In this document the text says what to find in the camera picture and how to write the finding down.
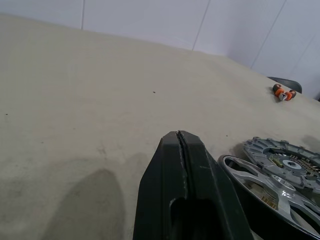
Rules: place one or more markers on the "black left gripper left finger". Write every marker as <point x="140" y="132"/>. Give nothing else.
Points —
<point x="160" y="175"/>

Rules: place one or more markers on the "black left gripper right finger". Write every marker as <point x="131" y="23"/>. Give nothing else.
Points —
<point x="207" y="180"/>

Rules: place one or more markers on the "grey ribbed motor lid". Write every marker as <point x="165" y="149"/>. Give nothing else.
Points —
<point x="262" y="150"/>

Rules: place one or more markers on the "silver spoked rotor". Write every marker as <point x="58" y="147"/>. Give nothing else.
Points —
<point x="282" y="197"/>

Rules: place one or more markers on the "black chair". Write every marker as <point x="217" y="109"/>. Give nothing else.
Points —
<point x="290" y="82"/>

